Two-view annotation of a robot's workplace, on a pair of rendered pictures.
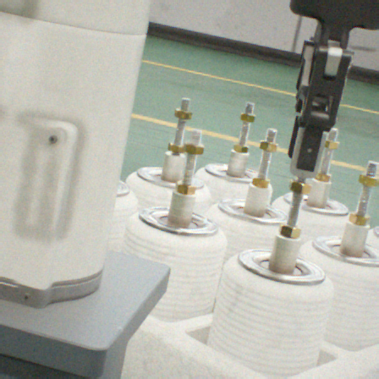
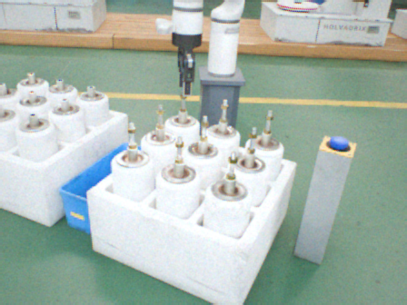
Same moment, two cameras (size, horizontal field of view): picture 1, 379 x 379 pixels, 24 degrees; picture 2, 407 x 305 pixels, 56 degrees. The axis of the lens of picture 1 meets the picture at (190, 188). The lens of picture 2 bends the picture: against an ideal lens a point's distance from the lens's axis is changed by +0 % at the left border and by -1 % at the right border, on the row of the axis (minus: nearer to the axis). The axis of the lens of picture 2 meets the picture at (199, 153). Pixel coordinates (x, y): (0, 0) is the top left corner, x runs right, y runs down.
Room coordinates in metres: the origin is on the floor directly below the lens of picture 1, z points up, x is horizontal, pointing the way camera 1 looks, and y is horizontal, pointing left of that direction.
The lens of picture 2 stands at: (1.67, -0.27, 0.70)
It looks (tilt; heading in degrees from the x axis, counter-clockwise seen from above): 30 degrees down; 166
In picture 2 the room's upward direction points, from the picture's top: 4 degrees clockwise
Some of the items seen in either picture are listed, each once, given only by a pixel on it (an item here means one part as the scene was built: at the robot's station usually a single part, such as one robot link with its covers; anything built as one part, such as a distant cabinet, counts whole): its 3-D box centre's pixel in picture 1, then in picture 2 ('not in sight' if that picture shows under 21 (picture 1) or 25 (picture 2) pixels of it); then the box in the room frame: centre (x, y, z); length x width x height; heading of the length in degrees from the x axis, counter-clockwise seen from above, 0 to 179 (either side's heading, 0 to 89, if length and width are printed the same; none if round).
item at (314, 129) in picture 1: (312, 140); not in sight; (0.69, -0.08, 0.37); 0.03 x 0.01 x 0.05; 178
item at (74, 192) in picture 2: not in sight; (111, 185); (0.74, -0.29, 0.06); 0.30 x 0.11 x 0.12; 143
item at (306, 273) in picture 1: (281, 267); (182, 121); (0.73, -0.09, 0.25); 0.08 x 0.08 x 0.01
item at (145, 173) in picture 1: (170, 179); (249, 163); (0.97, 0.02, 0.25); 0.08 x 0.08 x 0.01
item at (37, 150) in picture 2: not in sight; (39, 156); (0.72, -0.47, 0.16); 0.10 x 0.10 x 0.18
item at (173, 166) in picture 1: (173, 168); (250, 159); (0.97, 0.02, 0.26); 0.02 x 0.02 x 0.03
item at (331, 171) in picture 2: not in sight; (322, 203); (1.02, 0.20, 0.16); 0.07 x 0.07 x 0.31; 52
